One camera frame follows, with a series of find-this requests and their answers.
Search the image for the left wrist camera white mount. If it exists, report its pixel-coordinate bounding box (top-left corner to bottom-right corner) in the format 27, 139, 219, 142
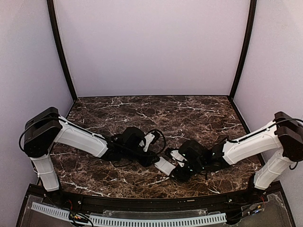
139, 129, 167, 155

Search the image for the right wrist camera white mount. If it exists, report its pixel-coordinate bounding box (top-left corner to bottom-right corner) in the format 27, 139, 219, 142
165, 148, 187, 167

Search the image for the black front rail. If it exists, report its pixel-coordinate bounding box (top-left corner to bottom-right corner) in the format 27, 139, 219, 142
56, 189, 251, 213

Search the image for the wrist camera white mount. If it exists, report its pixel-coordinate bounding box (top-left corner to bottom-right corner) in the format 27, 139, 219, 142
165, 148, 187, 167
139, 129, 167, 155

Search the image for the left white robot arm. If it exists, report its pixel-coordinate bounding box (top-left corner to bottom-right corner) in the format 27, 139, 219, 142
18, 107, 160, 192

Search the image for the left black frame post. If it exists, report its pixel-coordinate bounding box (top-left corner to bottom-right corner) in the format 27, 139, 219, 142
46, 0, 78, 102

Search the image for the right black frame post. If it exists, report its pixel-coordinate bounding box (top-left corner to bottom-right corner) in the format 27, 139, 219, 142
229, 0, 257, 102

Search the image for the white slotted cable duct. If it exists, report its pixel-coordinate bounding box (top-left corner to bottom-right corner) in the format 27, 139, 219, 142
31, 202, 227, 227

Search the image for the black frame post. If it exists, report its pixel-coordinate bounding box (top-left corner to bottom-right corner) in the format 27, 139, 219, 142
46, 0, 78, 102
229, 0, 257, 102

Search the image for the white remote control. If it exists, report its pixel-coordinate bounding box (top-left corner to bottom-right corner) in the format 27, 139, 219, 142
154, 157, 176, 176

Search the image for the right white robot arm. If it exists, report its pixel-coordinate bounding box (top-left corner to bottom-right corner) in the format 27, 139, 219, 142
170, 112, 303, 191

